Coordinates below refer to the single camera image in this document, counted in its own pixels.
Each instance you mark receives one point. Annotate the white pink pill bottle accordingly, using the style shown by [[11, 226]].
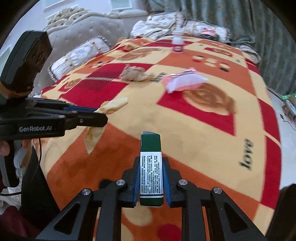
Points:
[[177, 42]]

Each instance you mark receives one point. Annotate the brown paper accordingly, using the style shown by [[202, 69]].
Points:
[[134, 73]]

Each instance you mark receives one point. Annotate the green patterned curtain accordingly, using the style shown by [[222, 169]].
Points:
[[251, 23]]

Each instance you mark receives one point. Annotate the yellow paper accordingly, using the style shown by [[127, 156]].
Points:
[[94, 133]]

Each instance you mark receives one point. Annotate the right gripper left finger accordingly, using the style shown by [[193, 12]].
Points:
[[96, 215]]

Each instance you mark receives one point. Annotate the white crumpled quilt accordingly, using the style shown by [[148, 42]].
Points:
[[158, 25]]

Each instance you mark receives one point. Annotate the pink folded clothes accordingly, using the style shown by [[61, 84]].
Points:
[[209, 32]]

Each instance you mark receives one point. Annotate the white bolster pillow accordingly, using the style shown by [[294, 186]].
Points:
[[78, 56]]

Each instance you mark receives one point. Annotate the pink snack packet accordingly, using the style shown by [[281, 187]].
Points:
[[188, 79]]

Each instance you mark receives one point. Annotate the red orange patterned blanket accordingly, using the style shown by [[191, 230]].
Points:
[[225, 133]]

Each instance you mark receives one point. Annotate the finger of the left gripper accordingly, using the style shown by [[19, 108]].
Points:
[[76, 120], [41, 105]]

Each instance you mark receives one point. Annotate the green white carton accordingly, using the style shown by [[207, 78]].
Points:
[[151, 170]]

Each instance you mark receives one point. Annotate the grey tufted headboard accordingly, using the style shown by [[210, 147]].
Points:
[[64, 39]]

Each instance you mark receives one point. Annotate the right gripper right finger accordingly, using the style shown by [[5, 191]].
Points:
[[206, 214]]

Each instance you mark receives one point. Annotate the white embroidered pillow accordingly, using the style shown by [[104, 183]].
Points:
[[198, 28]]

